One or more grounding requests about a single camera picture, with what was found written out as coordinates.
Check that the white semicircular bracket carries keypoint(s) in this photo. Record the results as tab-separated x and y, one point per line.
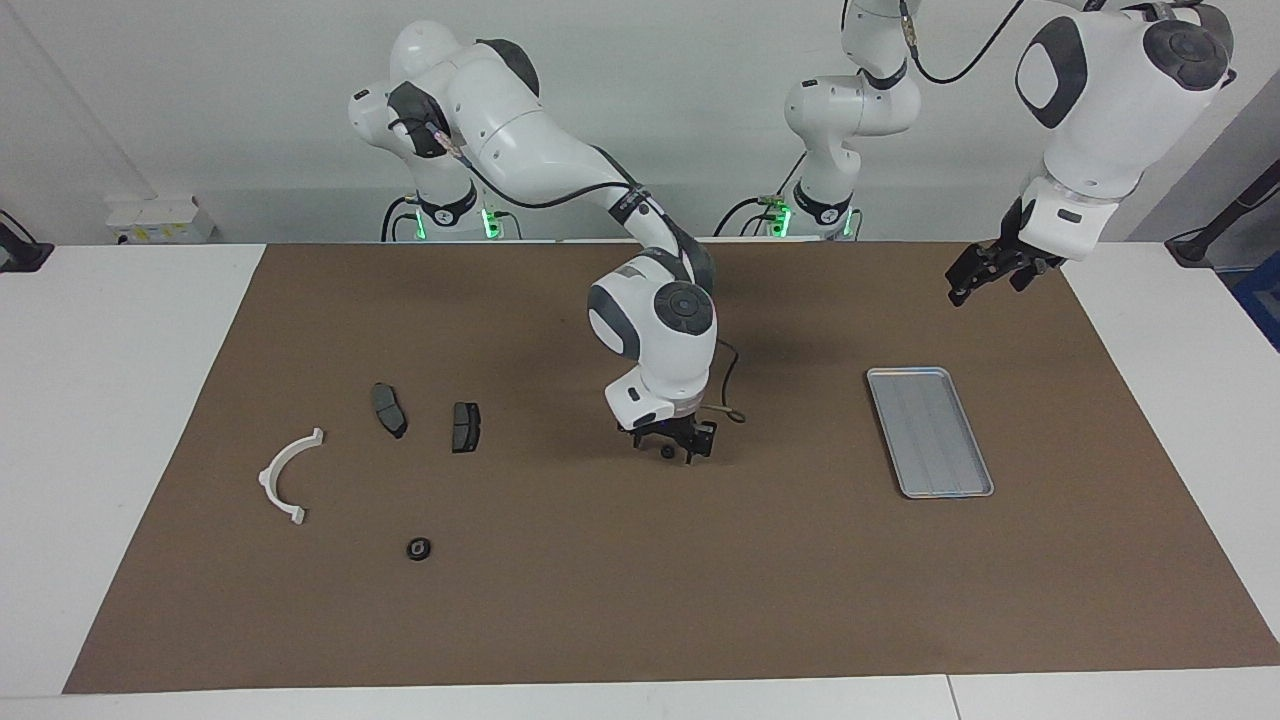
266	482

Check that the rectangular dark brake pad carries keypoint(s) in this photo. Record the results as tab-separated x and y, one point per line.
466	427

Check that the brown table mat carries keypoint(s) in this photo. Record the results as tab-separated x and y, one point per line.
640	600

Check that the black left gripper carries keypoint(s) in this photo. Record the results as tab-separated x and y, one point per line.
1012	245

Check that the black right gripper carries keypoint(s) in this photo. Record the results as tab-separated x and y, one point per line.
670	430

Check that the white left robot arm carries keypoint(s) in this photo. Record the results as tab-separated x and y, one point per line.
1110	120

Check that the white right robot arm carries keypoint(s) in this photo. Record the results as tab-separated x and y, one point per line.
660	350

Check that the black angled stand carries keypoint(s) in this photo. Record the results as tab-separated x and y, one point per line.
1195	245

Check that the blue crate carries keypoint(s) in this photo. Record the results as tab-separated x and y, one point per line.
1262	300

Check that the silver metal tray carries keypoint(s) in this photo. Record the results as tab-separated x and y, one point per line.
930	435

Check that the elongated dark brake pad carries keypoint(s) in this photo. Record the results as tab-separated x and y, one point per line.
390	410

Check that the white box with yellow labels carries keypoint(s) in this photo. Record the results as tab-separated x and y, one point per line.
160	220

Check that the large black bearing gear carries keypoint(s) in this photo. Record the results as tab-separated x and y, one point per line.
418	549

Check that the black clamp mount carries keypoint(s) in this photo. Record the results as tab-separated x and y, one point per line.
20	255

